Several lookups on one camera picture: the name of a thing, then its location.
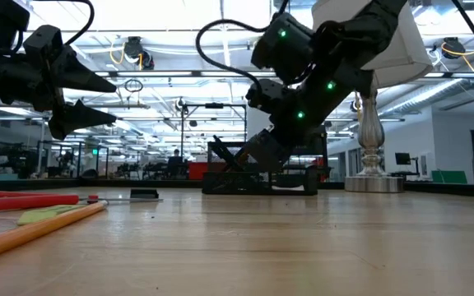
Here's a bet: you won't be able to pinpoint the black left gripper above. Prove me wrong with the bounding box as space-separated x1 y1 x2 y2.
0 25 118 141

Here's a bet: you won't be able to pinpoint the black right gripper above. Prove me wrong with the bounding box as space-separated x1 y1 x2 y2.
233 125 304 173

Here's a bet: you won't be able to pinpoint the slim black pen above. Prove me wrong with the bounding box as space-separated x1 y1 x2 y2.
211 135 242 172

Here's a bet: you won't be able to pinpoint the black binder clip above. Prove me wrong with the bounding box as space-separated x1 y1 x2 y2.
129 188 160 200

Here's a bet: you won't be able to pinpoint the red handled scissors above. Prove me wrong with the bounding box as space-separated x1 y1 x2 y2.
0 189 164 214

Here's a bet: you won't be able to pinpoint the yellow pencil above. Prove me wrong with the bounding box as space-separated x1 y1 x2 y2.
0 200 109 265

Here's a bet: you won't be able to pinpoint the black mesh desk organizer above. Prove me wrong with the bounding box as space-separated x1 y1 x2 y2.
202 141 319 197

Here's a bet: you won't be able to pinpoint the black robot workstation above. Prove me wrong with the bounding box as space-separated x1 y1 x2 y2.
35 139 110 180

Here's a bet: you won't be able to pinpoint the red cabinet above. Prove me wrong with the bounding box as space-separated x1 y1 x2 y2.
187 161 209 181

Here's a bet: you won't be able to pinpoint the person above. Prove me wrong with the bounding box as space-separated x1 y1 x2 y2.
166 148 185 178

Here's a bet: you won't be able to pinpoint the white table lamp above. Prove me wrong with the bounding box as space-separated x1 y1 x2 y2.
310 0 435 194

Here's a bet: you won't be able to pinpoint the green panel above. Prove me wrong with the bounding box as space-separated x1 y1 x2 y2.
430 169 468 185

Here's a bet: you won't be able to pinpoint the hanging black ring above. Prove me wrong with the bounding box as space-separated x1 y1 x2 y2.
124 78 144 94

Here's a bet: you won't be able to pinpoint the right wrist camera housing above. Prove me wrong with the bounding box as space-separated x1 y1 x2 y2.
244 79 288 115

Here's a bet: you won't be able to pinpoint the ceiling cable reel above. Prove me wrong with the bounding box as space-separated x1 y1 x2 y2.
441 36 467 59
123 35 156 71

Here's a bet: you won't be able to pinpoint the black rig frame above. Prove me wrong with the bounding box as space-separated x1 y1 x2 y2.
180 102 249 145

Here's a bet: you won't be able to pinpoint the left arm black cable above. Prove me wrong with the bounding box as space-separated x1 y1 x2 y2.
10 0 96 54

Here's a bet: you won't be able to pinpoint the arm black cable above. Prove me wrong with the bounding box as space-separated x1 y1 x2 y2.
195 18 265 96
10 0 96 54

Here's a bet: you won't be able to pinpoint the black aluminium table frame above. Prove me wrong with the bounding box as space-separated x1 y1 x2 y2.
0 177 474 199

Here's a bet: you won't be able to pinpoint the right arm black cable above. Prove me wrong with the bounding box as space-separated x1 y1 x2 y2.
195 18 265 96

